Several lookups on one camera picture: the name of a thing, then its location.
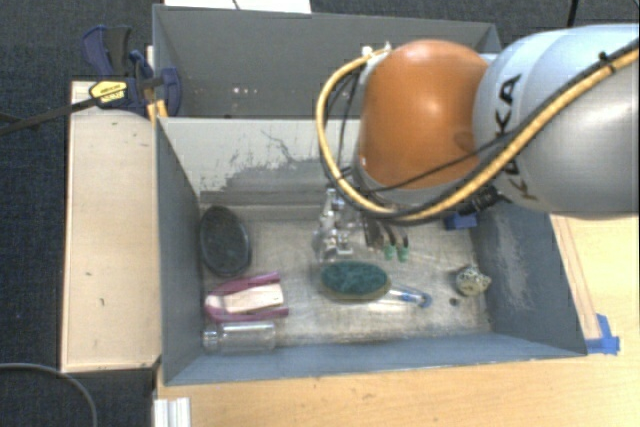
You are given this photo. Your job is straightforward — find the clear glass jar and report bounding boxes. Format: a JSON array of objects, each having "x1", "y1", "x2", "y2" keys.
[{"x1": 201, "y1": 320, "x2": 278, "y2": 356}]

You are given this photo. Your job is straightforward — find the clear tube with blue tip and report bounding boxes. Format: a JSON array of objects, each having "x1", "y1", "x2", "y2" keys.
[{"x1": 384, "y1": 284, "x2": 433, "y2": 310}]

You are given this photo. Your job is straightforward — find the pale wood board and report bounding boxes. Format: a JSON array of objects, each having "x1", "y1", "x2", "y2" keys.
[{"x1": 59, "y1": 79, "x2": 164, "y2": 374}]

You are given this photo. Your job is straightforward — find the black oval dish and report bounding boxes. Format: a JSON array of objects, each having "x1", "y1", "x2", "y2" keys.
[{"x1": 198, "y1": 204, "x2": 253, "y2": 279}]

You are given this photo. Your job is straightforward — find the black cylinder on white bracket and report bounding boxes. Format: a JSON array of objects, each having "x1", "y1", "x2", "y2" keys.
[{"x1": 459, "y1": 188, "x2": 507, "y2": 217}]

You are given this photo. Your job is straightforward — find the speckled pale toy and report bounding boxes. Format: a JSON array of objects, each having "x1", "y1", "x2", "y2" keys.
[{"x1": 454, "y1": 264, "x2": 493, "y2": 298}]

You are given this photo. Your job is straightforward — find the purple and cream flat object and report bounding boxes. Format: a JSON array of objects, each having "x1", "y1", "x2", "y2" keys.
[{"x1": 202, "y1": 270, "x2": 291, "y2": 323}]

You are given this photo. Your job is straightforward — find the grey metal bin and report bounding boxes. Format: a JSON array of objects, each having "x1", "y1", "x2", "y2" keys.
[{"x1": 151, "y1": 3, "x2": 589, "y2": 387}]

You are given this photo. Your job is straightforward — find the green oval scrub sponge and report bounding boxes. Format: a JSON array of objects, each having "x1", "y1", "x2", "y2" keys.
[{"x1": 318, "y1": 260, "x2": 393, "y2": 304}]

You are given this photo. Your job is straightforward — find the small blue block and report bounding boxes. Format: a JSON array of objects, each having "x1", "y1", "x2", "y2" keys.
[{"x1": 443, "y1": 211, "x2": 477, "y2": 232}]

